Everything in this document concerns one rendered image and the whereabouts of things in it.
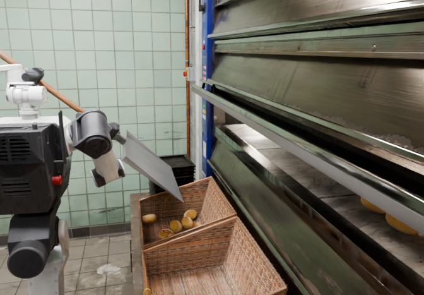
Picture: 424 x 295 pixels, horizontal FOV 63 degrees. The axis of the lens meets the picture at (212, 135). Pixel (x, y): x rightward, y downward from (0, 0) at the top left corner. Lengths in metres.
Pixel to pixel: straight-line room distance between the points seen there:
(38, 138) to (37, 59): 1.97
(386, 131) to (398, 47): 0.17
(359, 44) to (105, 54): 2.39
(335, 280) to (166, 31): 2.42
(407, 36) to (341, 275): 0.64
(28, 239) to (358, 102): 1.09
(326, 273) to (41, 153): 0.92
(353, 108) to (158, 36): 2.33
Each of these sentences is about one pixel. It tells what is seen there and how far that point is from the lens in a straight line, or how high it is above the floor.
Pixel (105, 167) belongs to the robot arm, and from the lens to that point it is 1.40.
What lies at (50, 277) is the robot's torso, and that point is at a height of 0.81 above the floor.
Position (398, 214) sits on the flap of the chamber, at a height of 1.41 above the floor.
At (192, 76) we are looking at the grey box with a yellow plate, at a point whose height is 1.45.
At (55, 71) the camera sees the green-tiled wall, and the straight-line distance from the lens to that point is 3.09.
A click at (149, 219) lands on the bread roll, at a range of 2.24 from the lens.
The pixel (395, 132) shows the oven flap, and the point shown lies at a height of 1.49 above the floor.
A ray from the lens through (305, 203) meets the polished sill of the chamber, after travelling 1.16.
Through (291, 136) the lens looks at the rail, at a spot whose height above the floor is 1.44.
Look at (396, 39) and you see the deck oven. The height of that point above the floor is 1.67.
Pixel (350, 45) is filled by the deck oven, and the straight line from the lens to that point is 0.94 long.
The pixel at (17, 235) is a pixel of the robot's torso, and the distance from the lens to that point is 1.36.
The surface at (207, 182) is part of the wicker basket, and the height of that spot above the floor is 0.81.
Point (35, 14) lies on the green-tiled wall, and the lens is 3.11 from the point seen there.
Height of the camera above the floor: 1.65
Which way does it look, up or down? 14 degrees down
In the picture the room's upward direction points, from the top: straight up
